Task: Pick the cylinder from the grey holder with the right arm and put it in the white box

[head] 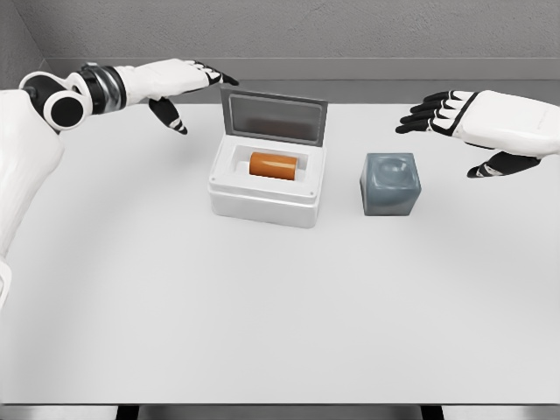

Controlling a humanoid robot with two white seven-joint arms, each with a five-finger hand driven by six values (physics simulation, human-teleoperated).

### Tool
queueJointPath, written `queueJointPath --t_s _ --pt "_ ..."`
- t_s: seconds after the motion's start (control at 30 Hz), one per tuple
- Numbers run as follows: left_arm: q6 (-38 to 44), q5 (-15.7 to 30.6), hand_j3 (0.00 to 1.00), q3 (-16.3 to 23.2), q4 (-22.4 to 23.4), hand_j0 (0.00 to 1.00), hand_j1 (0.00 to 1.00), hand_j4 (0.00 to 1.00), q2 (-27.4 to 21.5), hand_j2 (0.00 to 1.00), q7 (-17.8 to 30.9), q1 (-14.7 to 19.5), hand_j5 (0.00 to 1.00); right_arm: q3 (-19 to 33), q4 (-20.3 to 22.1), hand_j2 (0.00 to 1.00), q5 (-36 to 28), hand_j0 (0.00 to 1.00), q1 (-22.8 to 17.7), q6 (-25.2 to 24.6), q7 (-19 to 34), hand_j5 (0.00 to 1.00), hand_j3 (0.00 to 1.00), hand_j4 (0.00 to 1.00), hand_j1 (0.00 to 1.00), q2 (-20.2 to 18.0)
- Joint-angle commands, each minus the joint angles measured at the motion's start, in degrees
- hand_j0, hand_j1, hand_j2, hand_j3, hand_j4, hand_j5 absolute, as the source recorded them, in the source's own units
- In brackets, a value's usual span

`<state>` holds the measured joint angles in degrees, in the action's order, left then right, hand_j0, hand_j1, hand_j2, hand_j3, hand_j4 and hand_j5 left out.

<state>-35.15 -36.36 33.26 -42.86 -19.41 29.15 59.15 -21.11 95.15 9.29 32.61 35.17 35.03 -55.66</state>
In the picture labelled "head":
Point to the grey cube with dimple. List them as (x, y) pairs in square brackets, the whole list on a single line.
[(389, 184)]

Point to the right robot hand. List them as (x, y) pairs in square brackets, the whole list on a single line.
[(494, 122)]

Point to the orange cylinder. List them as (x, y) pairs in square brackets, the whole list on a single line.
[(272, 165)]

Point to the white box with open lid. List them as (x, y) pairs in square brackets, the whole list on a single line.
[(271, 184)]

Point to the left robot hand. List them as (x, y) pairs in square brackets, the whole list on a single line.
[(175, 79)]

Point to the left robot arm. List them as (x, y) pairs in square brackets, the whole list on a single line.
[(26, 153)]

